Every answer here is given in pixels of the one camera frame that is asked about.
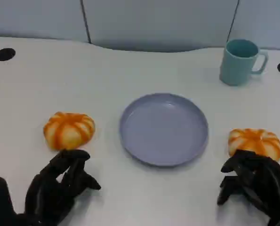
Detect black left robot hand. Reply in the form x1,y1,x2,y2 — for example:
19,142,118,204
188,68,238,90
24,148,102,226

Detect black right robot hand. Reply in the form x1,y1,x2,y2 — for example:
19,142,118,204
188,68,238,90
216,150,280,226

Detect orange white toy bread roll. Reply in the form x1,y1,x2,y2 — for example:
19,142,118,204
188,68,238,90
228,128,280,162
43,112,96,151

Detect lilac plate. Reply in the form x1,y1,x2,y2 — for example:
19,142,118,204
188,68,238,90
119,93,209,168

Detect pale green mug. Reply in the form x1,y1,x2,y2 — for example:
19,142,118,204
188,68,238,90
219,39,269,87

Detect grey partition panel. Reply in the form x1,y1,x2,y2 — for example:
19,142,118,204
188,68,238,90
0,0,91,44
80,0,240,53
228,0,280,51

